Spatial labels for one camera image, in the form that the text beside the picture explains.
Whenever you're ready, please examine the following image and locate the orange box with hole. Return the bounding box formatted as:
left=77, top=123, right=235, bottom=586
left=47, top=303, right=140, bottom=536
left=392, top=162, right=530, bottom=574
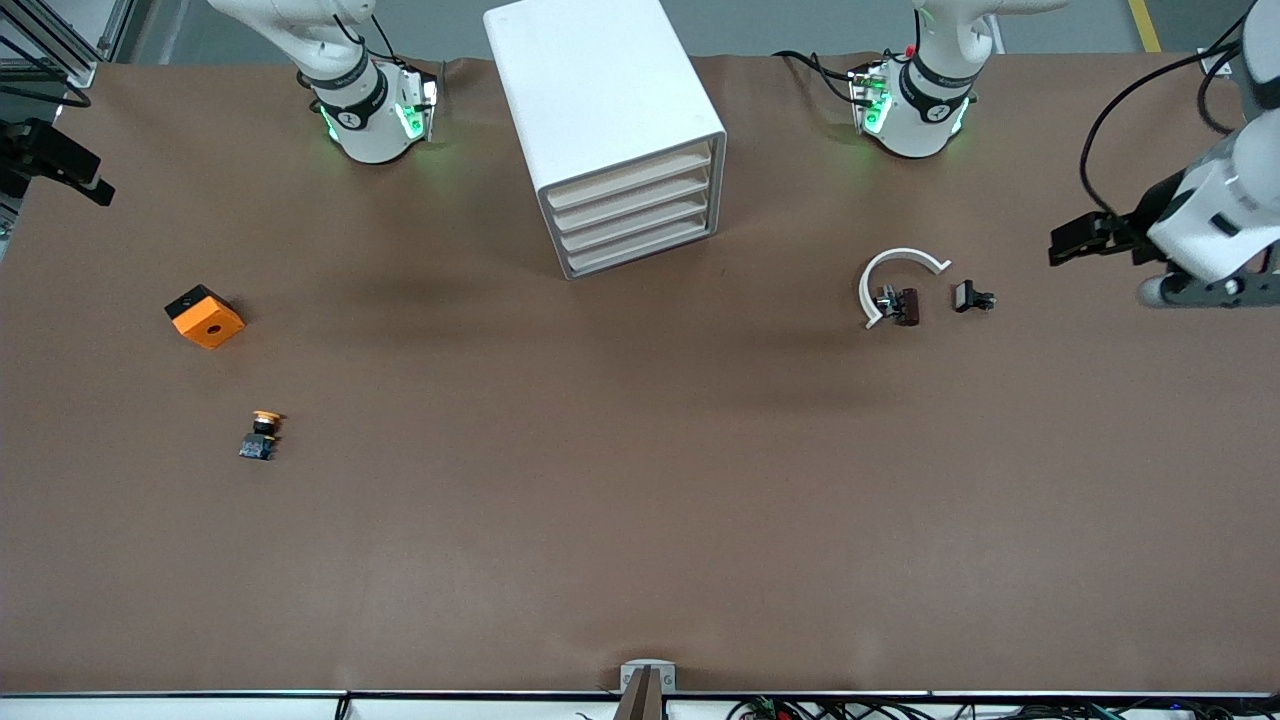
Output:
left=164, top=284, right=246, bottom=351

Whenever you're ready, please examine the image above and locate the white drawer cabinet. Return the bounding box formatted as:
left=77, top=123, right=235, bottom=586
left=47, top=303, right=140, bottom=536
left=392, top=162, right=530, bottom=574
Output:
left=483, top=0, right=728, bottom=281

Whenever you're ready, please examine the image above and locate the white curved plastic bracket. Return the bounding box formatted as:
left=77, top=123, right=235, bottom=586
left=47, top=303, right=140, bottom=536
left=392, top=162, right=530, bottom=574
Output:
left=860, top=247, right=952, bottom=330

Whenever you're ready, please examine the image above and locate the bundle of cables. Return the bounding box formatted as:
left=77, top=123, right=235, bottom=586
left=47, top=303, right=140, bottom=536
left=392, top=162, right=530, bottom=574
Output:
left=725, top=697, right=1280, bottom=720

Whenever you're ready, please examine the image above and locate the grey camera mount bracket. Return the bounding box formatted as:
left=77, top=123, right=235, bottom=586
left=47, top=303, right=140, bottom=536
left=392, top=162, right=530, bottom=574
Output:
left=619, top=660, right=678, bottom=720

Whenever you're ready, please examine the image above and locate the metal base connector bracket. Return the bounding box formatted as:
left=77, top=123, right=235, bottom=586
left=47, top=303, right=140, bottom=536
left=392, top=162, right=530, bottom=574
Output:
left=848, top=62, right=893, bottom=136
left=398, top=68, right=443, bottom=143

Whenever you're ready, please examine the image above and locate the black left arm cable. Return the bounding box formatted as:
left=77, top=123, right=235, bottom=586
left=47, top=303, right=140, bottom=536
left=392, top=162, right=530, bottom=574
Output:
left=1078, top=8, right=1259, bottom=217

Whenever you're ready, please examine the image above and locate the brown table mat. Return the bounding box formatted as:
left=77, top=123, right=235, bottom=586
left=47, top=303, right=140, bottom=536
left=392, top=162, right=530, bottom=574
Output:
left=0, top=50, right=1280, bottom=696

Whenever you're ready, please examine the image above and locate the small yellow-capped button part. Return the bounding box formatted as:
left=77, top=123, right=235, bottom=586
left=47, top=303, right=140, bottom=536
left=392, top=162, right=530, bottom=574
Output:
left=238, top=409, right=284, bottom=463

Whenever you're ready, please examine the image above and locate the black base cable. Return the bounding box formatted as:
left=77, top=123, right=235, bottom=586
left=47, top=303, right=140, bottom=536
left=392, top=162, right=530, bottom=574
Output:
left=772, top=48, right=866, bottom=106

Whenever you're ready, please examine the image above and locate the small brown electrical component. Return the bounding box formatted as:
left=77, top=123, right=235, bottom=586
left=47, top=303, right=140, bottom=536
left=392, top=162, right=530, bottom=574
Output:
left=875, top=286, right=921, bottom=327

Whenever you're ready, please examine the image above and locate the cream cabinet drawer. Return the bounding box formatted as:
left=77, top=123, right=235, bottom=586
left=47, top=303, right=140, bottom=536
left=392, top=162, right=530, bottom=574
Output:
left=557, top=190, right=716, bottom=256
left=550, top=165, right=716, bottom=233
left=563, top=213, right=717, bottom=279
left=543, top=140, right=716, bottom=211

